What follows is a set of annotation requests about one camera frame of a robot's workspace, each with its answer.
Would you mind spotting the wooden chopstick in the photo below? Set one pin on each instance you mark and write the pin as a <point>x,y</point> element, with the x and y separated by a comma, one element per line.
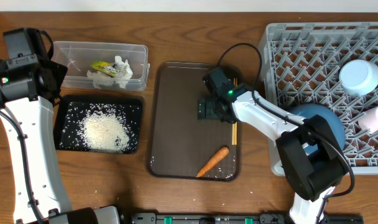
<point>235,83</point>
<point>234,134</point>

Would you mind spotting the orange carrot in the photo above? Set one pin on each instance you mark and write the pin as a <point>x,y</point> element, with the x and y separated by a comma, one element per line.
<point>215,159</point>

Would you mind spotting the white tissue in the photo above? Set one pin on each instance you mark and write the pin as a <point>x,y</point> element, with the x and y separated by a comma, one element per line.
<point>124,74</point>

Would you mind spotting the dark blue plate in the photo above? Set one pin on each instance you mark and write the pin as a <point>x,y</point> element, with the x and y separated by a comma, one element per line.
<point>309,110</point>

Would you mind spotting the pile of white rice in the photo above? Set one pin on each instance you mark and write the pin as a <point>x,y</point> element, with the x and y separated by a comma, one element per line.
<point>103,130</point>

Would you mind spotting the yellow green snack wrapper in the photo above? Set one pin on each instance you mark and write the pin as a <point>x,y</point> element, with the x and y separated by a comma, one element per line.
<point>106,68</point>

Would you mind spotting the light blue bowl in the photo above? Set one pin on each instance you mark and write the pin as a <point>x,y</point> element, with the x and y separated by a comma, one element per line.
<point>358,77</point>

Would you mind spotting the white cup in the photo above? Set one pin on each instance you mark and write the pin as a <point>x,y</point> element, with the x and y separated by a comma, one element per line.
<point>369,121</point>

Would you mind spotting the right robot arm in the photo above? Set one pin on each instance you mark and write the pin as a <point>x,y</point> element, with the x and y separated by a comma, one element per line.
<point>312,160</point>

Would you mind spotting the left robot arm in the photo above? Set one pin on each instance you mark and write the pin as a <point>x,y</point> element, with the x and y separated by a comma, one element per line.
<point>29,85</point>

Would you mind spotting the grey dishwasher rack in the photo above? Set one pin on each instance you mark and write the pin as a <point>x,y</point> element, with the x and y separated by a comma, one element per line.
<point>301,66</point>

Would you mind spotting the brown serving tray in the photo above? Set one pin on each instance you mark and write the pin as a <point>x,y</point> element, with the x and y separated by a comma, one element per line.
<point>181,144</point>

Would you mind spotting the black plastic tray bin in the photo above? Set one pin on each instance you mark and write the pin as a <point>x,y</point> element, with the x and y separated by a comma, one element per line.
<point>61,124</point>

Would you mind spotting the clear plastic bin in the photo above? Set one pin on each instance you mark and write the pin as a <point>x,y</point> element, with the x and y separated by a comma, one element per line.
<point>78,57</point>

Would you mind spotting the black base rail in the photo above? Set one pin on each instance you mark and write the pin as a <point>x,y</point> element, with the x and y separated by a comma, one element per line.
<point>267,218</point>

